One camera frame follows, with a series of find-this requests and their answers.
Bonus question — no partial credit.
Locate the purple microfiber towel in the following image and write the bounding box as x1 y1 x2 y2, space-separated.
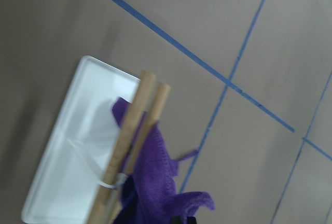
111 97 216 224

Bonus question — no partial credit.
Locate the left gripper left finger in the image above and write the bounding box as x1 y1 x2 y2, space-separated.
170 216 183 224

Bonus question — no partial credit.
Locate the white wooden towel rack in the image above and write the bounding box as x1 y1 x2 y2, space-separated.
21 56 169 223

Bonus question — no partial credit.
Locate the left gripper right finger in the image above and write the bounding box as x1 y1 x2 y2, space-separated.
186 216 197 224

